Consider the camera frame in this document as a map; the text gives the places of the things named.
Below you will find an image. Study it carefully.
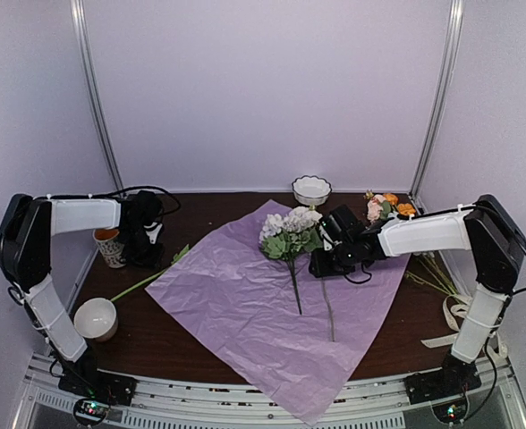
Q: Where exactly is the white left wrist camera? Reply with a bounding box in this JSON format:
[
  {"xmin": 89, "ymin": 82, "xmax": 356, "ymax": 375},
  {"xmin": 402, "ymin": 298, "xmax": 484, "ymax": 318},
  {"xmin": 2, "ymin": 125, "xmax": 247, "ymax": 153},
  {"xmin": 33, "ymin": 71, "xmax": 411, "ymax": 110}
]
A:
[{"xmin": 144, "ymin": 222, "xmax": 164, "ymax": 244}]

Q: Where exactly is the aluminium front rail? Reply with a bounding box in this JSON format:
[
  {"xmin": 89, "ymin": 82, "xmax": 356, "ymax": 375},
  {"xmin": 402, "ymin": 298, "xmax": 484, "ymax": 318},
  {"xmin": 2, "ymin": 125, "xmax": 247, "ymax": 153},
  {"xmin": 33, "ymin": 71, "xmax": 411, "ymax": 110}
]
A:
[{"xmin": 9, "ymin": 355, "xmax": 526, "ymax": 428}]

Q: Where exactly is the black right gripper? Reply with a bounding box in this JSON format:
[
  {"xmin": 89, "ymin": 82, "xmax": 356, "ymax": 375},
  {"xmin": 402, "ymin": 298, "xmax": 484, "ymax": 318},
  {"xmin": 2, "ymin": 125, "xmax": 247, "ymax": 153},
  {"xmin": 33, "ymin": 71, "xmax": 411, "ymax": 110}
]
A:
[{"xmin": 310, "ymin": 240, "xmax": 358, "ymax": 277}]

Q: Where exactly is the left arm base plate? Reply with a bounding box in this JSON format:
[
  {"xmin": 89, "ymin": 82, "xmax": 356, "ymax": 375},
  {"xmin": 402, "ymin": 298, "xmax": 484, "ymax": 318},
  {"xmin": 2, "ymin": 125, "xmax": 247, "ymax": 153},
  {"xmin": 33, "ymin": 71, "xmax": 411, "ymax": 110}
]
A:
[{"xmin": 58, "ymin": 370, "xmax": 137, "ymax": 407}]

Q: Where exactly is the round circuit board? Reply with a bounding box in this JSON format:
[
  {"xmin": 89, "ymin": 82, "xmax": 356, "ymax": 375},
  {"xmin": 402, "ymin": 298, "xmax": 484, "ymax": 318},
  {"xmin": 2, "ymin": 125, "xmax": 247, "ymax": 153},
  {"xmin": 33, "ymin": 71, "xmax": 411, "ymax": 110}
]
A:
[
  {"xmin": 72, "ymin": 398, "xmax": 110, "ymax": 426},
  {"xmin": 432, "ymin": 400, "xmax": 469, "ymax": 425}
]

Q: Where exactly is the white scalloped bowl black rim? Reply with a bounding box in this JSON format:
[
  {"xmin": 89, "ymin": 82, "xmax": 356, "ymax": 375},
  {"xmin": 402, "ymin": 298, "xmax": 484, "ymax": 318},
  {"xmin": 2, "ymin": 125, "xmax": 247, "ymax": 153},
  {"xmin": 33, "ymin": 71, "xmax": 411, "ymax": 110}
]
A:
[{"xmin": 292, "ymin": 175, "xmax": 332, "ymax": 206}]

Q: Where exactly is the pink flower bunch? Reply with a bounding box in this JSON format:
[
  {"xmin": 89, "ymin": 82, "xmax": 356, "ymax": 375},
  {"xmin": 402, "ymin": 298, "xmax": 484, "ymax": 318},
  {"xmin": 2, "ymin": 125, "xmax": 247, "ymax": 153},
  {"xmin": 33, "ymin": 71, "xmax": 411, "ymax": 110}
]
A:
[{"xmin": 365, "ymin": 190, "xmax": 392, "ymax": 223}]

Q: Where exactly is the aluminium left corner post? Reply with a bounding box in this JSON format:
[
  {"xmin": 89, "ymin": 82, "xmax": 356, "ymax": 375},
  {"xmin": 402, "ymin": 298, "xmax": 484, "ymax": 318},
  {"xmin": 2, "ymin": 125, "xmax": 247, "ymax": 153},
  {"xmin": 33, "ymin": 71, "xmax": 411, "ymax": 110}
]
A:
[{"xmin": 70, "ymin": 0, "xmax": 123, "ymax": 190}]

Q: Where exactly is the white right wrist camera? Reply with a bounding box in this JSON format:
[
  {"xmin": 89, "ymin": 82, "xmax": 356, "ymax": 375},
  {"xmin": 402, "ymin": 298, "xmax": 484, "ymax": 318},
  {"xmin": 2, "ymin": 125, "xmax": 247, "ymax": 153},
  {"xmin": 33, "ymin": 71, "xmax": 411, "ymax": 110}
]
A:
[{"xmin": 318, "ymin": 221, "xmax": 335, "ymax": 252}]

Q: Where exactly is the orange flower stem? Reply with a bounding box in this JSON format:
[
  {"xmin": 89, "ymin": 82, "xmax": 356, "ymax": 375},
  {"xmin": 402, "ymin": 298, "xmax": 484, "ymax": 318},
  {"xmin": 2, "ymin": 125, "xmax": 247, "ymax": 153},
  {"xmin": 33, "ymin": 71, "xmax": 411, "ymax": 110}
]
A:
[{"xmin": 374, "ymin": 193, "xmax": 457, "ymax": 296}]

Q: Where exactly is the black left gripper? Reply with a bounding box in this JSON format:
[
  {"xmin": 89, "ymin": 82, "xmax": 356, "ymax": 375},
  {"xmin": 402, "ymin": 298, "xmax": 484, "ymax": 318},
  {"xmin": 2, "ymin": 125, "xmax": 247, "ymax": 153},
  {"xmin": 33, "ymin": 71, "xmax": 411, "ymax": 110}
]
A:
[{"xmin": 119, "ymin": 225, "xmax": 165, "ymax": 272}]

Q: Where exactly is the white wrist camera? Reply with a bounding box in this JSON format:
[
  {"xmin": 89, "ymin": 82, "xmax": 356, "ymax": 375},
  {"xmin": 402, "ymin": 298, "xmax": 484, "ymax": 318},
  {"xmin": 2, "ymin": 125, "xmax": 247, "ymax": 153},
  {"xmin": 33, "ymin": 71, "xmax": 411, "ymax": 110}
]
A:
[
  {"xmin": 318, "ymin": 221, "xmax": 335, "ymax": 252},
  {"xmin": 144, "ymin": 222, "xmax": 164, "ymax": 244}
]

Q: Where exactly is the right round circuit board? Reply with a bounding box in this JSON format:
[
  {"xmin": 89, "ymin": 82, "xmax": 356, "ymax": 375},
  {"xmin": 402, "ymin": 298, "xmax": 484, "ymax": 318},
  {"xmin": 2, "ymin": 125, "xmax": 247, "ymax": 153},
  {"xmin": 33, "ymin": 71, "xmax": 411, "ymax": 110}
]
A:
[{"xmin": 432, "ymin": 400, "xmax": 469, "ymax": 425}]

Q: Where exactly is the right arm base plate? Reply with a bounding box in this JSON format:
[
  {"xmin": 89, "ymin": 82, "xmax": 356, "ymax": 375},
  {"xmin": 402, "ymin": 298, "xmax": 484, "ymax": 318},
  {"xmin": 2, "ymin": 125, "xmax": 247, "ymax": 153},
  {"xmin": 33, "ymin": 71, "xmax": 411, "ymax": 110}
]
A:
[{"xmin": 404, "ymin": 363, "xmax": 482, "ymax": 405}]

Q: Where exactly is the white small blossom stem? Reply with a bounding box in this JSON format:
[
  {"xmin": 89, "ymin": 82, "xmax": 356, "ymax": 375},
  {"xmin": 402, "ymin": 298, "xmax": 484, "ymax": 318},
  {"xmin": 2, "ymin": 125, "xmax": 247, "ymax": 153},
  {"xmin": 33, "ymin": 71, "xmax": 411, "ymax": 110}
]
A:
[{"xmin": 110, "ymin": 244, "xmax": 191, "ymax": 303}]

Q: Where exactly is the blue flower bunch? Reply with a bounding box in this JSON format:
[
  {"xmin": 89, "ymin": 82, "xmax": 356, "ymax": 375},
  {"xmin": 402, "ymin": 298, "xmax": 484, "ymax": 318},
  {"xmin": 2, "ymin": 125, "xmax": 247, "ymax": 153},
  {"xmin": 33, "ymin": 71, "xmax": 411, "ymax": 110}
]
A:
[{"xmin": 320, "ymin": 279, "xmax": 335, "ymax": 342}]

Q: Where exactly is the left round circuit board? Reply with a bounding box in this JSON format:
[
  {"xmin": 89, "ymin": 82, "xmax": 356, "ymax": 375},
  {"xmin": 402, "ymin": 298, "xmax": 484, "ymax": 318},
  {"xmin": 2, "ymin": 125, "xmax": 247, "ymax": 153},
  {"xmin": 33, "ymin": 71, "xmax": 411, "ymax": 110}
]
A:
[{"xmin": 72, "ymin": 398, "xmax": 110, "ymax": 426}]

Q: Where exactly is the white purple flower bunch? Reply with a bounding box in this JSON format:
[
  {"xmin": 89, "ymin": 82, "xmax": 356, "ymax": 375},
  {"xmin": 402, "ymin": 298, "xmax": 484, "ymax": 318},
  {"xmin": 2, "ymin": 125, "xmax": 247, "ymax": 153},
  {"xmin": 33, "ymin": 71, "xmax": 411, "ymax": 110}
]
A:
[{"xmin": 259, "ymin": 206, "xmax": 323, "ymax": 315}]

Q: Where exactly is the cream ribbon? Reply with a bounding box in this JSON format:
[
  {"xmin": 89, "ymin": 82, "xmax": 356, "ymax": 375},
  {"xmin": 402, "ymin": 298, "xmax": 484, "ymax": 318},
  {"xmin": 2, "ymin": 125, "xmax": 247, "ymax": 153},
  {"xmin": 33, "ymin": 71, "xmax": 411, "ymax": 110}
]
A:
[{"xmin": 420, "ymin": 289, "xmax": 510, "ymax": 364}]

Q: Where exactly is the patterned mug yellow inside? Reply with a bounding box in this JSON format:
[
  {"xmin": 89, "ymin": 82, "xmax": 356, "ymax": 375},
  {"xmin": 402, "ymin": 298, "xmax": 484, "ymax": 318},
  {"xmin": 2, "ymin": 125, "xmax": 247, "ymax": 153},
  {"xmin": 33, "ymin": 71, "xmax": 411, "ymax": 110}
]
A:
[{"xmin": 93, "ymin": 229, "xmax": 126, "ymax": 269}]

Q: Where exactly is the purple tissue paper sheet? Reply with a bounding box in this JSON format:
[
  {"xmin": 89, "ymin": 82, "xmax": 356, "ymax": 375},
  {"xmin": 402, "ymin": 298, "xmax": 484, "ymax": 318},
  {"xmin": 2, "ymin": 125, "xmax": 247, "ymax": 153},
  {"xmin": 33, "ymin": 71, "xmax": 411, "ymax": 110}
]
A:
[{"xmin": 147, "ymin": 200, "xmax": 408, "ymax": 425}]

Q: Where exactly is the aluminium corner post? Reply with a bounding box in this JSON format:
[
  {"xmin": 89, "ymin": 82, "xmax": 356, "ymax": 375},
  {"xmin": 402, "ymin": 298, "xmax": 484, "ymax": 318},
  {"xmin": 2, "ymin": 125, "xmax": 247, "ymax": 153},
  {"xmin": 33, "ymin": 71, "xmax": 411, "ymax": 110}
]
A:
[
  {"xmin": 70, "ymin": 0, "xmax": 123, "ymax": 190},
  {"xmin": 409, "ymin": 0, "xmax": 465, "ymax": 204}
]

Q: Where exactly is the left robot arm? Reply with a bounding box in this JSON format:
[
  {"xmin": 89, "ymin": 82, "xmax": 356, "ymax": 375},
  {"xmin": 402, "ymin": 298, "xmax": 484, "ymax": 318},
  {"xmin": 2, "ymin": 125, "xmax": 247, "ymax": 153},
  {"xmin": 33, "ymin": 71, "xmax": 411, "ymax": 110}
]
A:
[{"xmin": 0, "ymin": 187, "xmax": 165, "ymax": 397}]

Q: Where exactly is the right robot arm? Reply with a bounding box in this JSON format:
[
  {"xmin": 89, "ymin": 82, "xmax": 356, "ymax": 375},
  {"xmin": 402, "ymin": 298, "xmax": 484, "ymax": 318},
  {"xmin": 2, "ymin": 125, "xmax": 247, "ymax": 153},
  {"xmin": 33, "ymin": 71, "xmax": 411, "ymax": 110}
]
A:
[{"xmin": 309, "ymin": 194, "xmax": 526, "ymax": 395}]

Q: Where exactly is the aluminium right corner post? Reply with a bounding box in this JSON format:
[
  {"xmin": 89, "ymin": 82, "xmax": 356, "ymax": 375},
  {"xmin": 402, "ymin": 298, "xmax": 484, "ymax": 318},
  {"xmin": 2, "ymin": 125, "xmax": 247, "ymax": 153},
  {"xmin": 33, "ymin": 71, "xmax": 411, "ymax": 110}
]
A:
[{"xmin": 409, "ymin": 0, "xmax": 465, "ymax": 204}]

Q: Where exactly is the plain white round bowl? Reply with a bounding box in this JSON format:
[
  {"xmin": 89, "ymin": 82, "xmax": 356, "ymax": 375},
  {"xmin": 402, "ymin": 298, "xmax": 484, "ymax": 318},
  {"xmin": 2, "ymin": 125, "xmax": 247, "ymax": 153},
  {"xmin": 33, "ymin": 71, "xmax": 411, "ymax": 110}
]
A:
[{"xmin": 73, "ymin": 298, "xmax": 118, "ymax": 342}]

